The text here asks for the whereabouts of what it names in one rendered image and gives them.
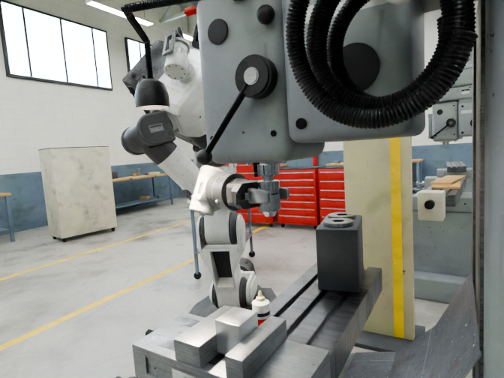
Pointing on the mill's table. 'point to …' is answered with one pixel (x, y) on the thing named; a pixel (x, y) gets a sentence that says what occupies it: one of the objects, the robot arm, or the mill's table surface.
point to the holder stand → (340, 252)
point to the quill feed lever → (266, 73)
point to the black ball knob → (265, 14)
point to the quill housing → (284, 151)
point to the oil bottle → (261, 304)
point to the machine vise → (265, 344)
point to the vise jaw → (199, 341)
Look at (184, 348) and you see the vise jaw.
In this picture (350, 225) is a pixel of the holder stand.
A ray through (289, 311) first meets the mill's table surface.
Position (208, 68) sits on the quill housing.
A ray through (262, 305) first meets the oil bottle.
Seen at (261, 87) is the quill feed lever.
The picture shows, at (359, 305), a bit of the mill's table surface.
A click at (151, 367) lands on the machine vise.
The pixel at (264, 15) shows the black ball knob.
